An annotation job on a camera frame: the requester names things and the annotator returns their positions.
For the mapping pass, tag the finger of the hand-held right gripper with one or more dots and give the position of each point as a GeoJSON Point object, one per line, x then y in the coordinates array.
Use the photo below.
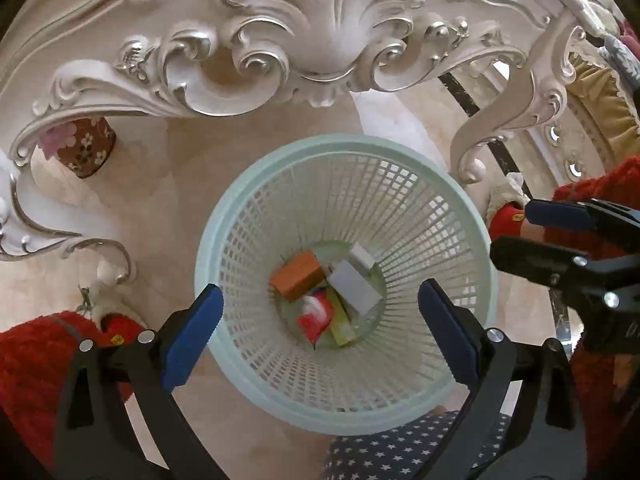
{"type": "Point", "coordinates": [560, 213]}
{"type": "Point", "coordinates": [535, 257]}

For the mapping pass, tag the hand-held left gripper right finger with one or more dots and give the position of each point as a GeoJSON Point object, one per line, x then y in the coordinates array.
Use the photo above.
{"type": "Point", "coordinates": [447, 332]}

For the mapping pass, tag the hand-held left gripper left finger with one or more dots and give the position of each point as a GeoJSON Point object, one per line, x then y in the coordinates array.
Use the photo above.
{"type": "Point", "coordinates": [197, 330]}

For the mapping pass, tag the light green plastic basket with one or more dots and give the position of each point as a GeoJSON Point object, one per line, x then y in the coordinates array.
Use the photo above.
{"type": "Point", "coordinates": [400, 200]}

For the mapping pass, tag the person's right leg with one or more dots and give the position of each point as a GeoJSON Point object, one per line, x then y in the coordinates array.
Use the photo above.
{"type": "Point", "coordinates": [600, 180]}

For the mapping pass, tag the person's leg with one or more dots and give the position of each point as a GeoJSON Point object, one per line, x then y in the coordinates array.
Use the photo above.
{"type": "Point", "coordinates": [30, 375]}
{"type": "Point", "coordinates": [600, 180]}

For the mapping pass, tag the red fur-trimmed slipper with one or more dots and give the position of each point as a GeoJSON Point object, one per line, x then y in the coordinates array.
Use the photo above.
{"type": "Point", "coordinates": [122, 327]}
{"type": "Point", "coordinates": [505, 210]}

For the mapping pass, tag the ornate beige sofa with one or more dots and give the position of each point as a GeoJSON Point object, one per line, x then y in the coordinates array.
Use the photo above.
{"type": "Point", "coordinates": [590, 160]}

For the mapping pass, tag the grey white box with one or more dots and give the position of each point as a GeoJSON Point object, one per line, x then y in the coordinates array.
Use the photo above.
{"type": "Point", "coordinates": [352, 287]}

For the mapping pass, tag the yellow green box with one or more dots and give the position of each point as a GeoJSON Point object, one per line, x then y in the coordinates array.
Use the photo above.
{"type": "Point", "coordinates": [342, 327]}

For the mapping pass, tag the orange box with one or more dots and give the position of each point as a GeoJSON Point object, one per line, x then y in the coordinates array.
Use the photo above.
{"type": "Point", "coordinates": [297, 275]}

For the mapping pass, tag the small white box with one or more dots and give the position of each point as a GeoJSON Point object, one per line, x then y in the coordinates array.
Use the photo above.
{"type": "Point", "coordinates": [361, 257]}

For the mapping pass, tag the red white wrapper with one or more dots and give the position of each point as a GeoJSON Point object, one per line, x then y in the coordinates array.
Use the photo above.
{"type": "Point", "coordinates": [315, 322]}

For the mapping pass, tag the gold lace-edged cushion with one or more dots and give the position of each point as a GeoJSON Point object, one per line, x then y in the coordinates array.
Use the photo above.
{"type": "Point", "coordinates": [607, 92]}

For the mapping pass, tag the navy star-print cloth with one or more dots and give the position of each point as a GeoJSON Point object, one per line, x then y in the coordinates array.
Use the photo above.
{"type": "Point", "coordinates": [380, 452]}

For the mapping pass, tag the person's left leg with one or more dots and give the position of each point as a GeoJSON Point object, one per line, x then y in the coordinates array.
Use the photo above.
{"type": "Point", "coordinates": [30, 375]}

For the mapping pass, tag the maroon floral pot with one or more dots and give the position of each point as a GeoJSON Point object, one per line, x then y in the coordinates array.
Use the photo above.
{"type": "Point", "coordinates": [85, 147]}

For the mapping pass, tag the white carved table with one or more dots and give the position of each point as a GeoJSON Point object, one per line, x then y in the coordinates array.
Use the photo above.
{"type": "Point", "coordinates": [325, 35]}

